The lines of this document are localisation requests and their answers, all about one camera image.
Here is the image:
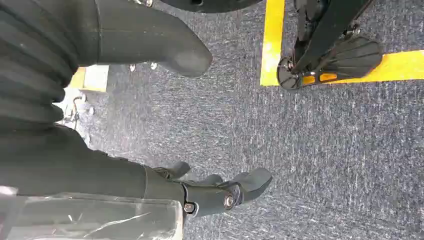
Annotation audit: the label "black robot leg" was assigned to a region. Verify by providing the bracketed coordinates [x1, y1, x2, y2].
[292, 0, 377, 74]

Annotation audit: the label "ribbed grey right arm sleeve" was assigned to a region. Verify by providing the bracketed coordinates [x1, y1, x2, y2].
[0, 0, 99, 132]

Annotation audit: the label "pale yellow sheet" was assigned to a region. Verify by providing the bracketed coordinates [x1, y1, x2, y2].
[68, 64, 110, 93]

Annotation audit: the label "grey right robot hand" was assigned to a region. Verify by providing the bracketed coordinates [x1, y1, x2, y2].
[0, 0, 273, 218]

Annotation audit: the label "clear plastic cover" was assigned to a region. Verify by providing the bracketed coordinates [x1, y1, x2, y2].
[0, 186, 185, 240]

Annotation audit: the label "yellow floor tape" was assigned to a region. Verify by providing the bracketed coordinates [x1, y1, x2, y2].
[259, 0, 424, 87]

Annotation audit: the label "black robot foot orange reflectors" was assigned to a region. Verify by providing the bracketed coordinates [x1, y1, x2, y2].
[276, 35, 384, 91]

